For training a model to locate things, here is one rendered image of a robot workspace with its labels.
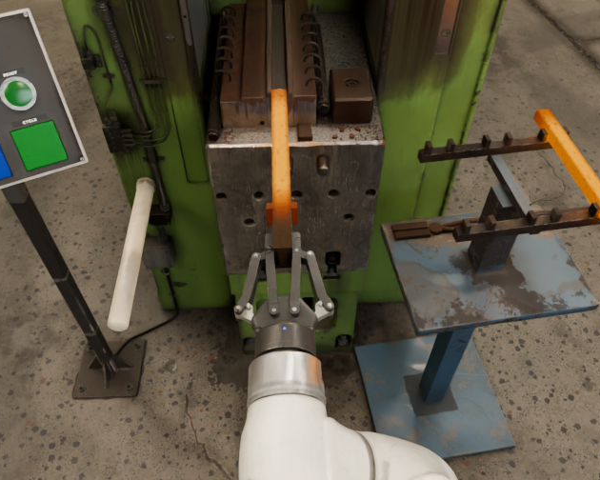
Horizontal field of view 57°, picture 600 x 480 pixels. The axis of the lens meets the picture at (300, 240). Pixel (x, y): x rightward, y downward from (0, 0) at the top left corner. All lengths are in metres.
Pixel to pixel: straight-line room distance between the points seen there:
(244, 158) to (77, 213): 1.36
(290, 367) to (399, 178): 1.00
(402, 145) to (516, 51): 2.05
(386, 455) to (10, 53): 0.89
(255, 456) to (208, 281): 1.32
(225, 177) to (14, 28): 0.48
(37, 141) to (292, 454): 0.76
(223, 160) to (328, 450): 0.75
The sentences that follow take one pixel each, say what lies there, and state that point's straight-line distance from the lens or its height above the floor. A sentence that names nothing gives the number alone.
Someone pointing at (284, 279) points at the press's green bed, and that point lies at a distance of 1.53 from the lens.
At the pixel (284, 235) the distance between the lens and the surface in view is 0.77.
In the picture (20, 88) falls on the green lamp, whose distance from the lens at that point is 1.13.
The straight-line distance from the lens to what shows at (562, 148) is 1.21.
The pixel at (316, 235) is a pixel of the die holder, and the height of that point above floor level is 0.62.
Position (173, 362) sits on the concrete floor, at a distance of 1.94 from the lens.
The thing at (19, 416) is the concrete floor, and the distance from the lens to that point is 2.01.
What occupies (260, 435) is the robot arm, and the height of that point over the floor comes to 1.10.
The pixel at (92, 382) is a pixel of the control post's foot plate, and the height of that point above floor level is 0.01.
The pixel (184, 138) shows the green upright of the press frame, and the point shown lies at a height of 0.77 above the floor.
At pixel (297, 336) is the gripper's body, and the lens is 0.67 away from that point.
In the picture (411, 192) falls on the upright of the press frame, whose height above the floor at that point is 0.56.
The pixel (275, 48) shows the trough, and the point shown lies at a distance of 1.35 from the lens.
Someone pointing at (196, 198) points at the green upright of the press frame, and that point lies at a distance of 1.58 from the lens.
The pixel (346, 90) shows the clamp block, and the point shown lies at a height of 0.98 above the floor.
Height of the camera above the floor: 1.67
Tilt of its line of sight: 50 degrees down
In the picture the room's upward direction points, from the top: straight up
